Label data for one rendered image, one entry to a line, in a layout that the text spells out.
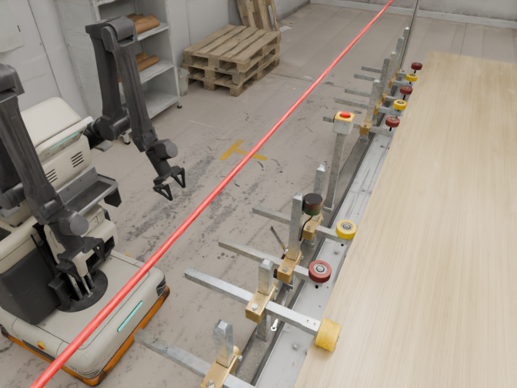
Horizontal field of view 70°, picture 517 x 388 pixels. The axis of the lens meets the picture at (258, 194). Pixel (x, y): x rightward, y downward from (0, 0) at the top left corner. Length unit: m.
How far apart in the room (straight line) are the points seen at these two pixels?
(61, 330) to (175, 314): 0.61
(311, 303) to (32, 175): 1.11
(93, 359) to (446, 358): 1.48
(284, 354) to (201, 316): 0.92
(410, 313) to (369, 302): 0.13
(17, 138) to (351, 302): 1.07
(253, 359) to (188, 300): 1.07
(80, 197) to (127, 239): 1.31
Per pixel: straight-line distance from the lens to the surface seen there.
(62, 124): 1.40
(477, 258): 1.61
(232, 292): 1.21
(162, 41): 4.23
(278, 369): 1.46
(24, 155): 1.12
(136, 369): 2.23
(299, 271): 1.40
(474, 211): 1.82
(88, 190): 1.56
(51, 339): 2.13
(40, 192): 1.18
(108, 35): 1.27
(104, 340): 2.04
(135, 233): 2.84
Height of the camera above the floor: 1.94
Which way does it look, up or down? 40 degrees down
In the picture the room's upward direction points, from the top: 1 degrees clockwise
